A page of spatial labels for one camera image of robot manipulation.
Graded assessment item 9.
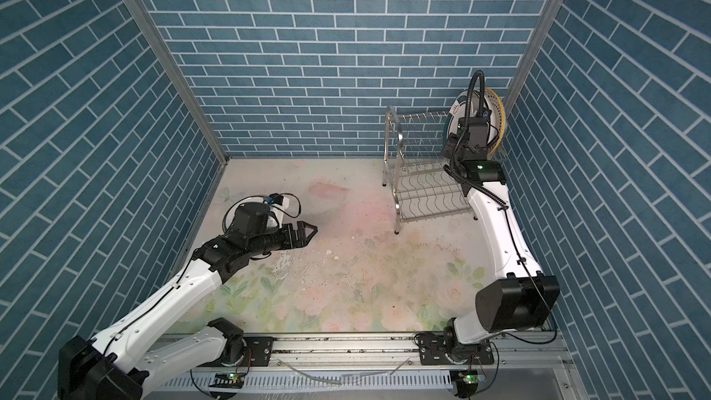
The right base circuit board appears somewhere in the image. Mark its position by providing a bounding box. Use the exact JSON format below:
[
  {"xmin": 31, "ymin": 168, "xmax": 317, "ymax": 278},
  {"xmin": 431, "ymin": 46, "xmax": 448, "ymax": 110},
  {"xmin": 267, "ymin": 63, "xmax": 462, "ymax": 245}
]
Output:
[{"xmin": 449, "ymin": 370, "xmax": 488, "ymax": 399}]

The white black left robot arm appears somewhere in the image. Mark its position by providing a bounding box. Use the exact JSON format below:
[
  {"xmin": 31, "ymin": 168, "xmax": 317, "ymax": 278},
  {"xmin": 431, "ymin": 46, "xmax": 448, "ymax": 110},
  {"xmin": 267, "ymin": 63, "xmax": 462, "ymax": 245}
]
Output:
[{"xmin": 57, "ymin": 221, "xmax": 318, "ymax": 399}]

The aluminium corner post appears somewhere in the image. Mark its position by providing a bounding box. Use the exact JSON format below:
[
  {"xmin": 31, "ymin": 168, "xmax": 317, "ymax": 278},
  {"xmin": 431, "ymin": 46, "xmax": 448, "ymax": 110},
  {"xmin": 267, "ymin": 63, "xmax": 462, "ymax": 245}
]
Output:
[
  {"xmin": 95, "ymin": 0, "xmax": 229, "ymax": 167},
  {"xmin": 504, "ymin": 0, "xmax": 564, "ymax": 114}
]

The black corrugated right cable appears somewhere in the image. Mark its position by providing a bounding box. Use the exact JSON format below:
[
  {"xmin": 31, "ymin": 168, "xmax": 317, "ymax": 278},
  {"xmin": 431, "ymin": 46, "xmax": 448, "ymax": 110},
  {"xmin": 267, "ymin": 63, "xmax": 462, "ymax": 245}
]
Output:
[{"xmin": 443, "ymin": 69, "xmax": 509, "ymax": 209}]

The left base circuit board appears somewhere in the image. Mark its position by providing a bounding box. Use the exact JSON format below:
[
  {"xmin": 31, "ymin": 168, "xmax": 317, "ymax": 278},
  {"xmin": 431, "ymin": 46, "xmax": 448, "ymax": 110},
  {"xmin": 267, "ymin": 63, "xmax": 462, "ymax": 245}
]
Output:
[{"xmin": 209, "ymin": 372, "xmax": 246, "ymax": 390}]

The white plate black striped rim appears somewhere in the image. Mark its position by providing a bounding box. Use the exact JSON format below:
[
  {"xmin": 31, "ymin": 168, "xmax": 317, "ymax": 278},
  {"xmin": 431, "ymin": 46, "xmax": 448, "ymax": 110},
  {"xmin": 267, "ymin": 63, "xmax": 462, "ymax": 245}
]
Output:
[{"xmin": 481, "ymin": 94, "xmax": 491, "ymax": 150}]

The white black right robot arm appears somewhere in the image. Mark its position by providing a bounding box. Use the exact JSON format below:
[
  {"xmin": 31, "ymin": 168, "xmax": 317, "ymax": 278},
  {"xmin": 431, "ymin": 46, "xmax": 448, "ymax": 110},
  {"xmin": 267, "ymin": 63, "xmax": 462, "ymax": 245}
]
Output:
[{"xmin": 413, "ymin": 118, "xmax": 560, "ymax": 366}]

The aluminium left corner post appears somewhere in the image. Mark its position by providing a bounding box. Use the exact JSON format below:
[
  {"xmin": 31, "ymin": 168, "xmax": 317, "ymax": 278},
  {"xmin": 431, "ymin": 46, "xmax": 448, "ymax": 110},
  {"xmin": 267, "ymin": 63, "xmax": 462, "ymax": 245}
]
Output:
[{"xmin": 95, "ymin": 0, "xmax": 229, "ymax": 167}]

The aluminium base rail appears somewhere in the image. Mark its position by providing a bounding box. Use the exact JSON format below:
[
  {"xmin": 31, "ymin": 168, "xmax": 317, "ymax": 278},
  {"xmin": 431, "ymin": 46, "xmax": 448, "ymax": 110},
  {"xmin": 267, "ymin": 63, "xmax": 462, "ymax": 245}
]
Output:
[{"xmin": 151, "ymin": 333, "xmax": 587, "ymax": 399}]

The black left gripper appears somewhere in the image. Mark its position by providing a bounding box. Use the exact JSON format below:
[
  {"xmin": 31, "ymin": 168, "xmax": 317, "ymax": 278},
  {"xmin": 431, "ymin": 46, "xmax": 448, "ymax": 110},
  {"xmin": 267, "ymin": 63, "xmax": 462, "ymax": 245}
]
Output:
[{"xmin": 246, "ymin": 220, "xmax": 318, "ymax": 257}]

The aluminium right corner post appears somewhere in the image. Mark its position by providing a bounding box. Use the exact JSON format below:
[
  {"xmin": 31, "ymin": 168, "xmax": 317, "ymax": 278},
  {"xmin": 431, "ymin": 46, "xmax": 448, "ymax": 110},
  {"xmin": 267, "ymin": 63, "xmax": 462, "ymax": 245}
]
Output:
[{"xmin": 504, "ymin": 0, "xmax": 564, "ymax": 114}]

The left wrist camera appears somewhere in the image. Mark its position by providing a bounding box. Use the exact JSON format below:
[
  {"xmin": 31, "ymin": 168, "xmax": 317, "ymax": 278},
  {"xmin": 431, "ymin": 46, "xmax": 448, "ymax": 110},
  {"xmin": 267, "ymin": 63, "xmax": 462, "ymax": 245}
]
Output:
[{"xmin": 222, "ymin": 194, "xmax": 290, "ymax": 237}]

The yellow rimmed rear plate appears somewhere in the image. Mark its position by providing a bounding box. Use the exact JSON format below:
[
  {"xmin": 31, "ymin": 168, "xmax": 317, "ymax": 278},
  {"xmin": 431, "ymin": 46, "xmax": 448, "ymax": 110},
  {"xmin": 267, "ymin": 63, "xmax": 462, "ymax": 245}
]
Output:
[{"xmin": 484, "ymin": 88, "xmax": 505, "ymax": 157}]

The stainless steel dish rack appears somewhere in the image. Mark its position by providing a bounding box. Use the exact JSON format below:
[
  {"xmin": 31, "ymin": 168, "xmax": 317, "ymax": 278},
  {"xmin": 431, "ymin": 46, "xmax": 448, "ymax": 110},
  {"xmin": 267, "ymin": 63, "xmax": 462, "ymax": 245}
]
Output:
[{"xmin": 383, "ymin": 107, "xmax": 510, "ymax": 234}]

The base circuit board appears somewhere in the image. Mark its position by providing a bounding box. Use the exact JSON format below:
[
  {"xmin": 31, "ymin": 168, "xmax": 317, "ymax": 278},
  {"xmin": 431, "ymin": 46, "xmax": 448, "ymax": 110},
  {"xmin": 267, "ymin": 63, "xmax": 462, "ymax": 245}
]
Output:
[
  {"xmin": 209, "ymin": 372, "xmax": 246, "ymax": 390},
  {"xmin": 449, "ymin": 370, "xmax": 488, "ymax": 399}
]

